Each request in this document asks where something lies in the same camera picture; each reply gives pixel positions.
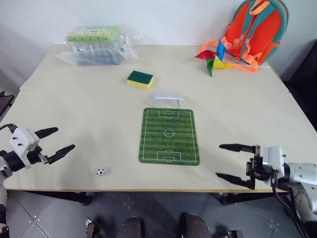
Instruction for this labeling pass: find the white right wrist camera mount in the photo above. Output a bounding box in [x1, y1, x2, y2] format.
[262, 146, 286, 175]

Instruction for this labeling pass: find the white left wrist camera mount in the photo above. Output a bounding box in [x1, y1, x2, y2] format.
[9, 127, 41, 170]

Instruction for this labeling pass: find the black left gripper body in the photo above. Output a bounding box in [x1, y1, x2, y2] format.
[26, 146, 50, 166]

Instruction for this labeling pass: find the green soccer field mat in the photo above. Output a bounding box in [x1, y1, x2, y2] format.
[138, 107, 201, 166]

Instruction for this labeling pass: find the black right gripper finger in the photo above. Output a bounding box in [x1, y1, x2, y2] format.
[218, 143, 257, 154]
[215, 172, 256, 190]

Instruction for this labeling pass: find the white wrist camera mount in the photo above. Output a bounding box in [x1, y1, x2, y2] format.
[262, 146, 286, 175]
[9, 127, 41, 170]

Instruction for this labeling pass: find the small white toy goal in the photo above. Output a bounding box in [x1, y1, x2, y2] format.
[154, 93, 184, 109]

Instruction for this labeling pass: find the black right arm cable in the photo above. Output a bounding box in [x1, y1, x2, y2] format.
[270, 171, 309, 238]

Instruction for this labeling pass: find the clear bag with green-lidded box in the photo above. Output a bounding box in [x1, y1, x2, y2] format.
[55, 24, 140, 67]

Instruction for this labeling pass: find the orange and teal backpack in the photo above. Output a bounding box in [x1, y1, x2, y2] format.
[200, 0, 290, 73]

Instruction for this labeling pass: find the dark rounded shape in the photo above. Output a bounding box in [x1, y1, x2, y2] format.
[120, 216, 145, 238]
[178, 212, 211, 238]

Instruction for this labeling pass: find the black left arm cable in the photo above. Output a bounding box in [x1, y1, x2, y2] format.
[0, 122, 18, 134]

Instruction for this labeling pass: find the colourful paper pinwheel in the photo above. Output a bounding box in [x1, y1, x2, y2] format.
[194, 39, 234, 78]

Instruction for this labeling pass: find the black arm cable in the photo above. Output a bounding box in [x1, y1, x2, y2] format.
[270, 171, 309, 238]
[0, 122, 18, 134]

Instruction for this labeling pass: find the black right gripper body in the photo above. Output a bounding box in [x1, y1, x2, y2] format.
[246, 145, 273, 183]

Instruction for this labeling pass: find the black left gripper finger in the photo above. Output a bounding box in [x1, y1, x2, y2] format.
[34, 127, 59, 140]
[48, 144, 76, 165]

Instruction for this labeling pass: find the black table frame bar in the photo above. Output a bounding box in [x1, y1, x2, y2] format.
[219, 191, 291, 206]
[21, 190, 90, 206]

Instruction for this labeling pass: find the yellow sponge with green pad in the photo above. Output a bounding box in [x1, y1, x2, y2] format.
[126, 70, 155, 90]

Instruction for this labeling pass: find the dark framed object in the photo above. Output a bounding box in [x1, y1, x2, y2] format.
[0, 91, 15, 118]

